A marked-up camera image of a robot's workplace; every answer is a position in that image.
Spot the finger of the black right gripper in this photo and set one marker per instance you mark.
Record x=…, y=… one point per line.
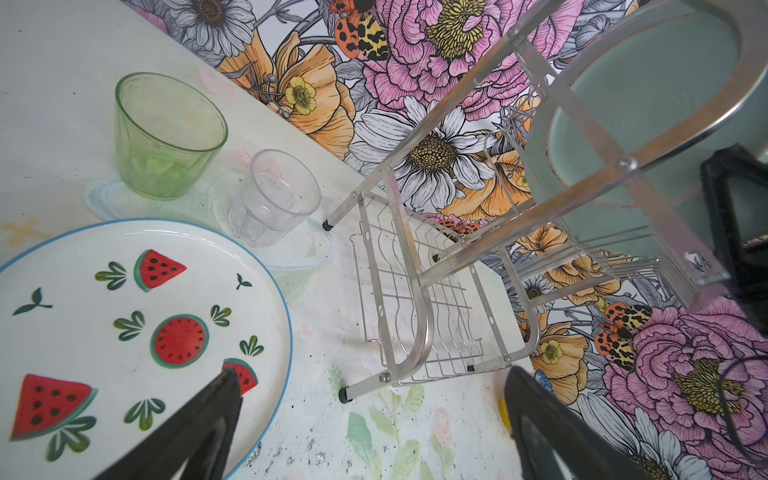
x=744, y=258

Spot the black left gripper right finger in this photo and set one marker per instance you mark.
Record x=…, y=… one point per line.
x=549, y=436

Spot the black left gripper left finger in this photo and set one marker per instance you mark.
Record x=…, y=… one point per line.
x=194, y=443

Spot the yellow plastic bowl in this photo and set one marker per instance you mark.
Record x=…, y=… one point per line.
x=505, y=415

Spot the white watermelon pattern plate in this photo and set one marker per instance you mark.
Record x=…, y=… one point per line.
x=107, y=331

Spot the teal rimmed plate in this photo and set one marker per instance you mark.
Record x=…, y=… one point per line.
x=639, y=79

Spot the clear pink glass tumbler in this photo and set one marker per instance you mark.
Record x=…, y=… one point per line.
x=278, y=192

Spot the green glass tumbler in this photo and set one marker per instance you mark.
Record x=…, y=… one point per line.
x=166, y=134

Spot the metal two-tier dish rack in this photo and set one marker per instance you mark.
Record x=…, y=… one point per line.
x=685, y=264

